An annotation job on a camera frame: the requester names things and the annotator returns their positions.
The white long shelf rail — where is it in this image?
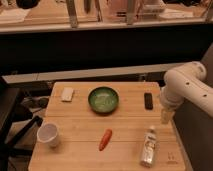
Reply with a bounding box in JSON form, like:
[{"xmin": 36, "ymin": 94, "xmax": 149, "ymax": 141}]
[{"xmin": 3, "ymin": 62, "xmax": 184, "ymax": 84}]

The black remote control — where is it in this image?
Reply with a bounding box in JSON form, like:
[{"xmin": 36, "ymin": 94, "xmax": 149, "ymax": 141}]
[{"xmin": 144, "ymin": 93, "xmax": 153, "ymax": 110}]

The orange carrot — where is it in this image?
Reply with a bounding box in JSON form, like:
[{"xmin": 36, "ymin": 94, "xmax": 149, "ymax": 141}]
[{"xmin": 99, "ymin": 129, "xmax": 112, "ymax": 151}]

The white rectangular sponge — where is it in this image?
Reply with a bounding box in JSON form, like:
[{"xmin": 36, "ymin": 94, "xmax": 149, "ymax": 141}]
[{"xmin": 61, "ymin": 87, "xmax": 74, "ymax": 102}]

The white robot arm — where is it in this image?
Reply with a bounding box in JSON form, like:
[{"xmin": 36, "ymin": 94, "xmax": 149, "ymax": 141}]
[{"xmin": 159, "ymin": 61, "xmax": 213, "ymax": 124}]

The white paper cup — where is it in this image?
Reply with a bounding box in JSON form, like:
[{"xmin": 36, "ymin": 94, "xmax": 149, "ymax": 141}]
[{"xmin": 37, "ymin": 123, "xmax": 60, "ymax": 148}]

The clear plastic bottle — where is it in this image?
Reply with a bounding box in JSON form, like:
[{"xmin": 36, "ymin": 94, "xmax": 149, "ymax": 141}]
[{"xmin": 140, "ymin": 126, "xmax": 157, "ymax": 167}]

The green ceramic bowl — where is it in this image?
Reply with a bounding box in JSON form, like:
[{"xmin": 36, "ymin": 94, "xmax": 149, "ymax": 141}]
[{"xmin": 88, "ymin": 86, "xmax": 119, "ymax": 114}]

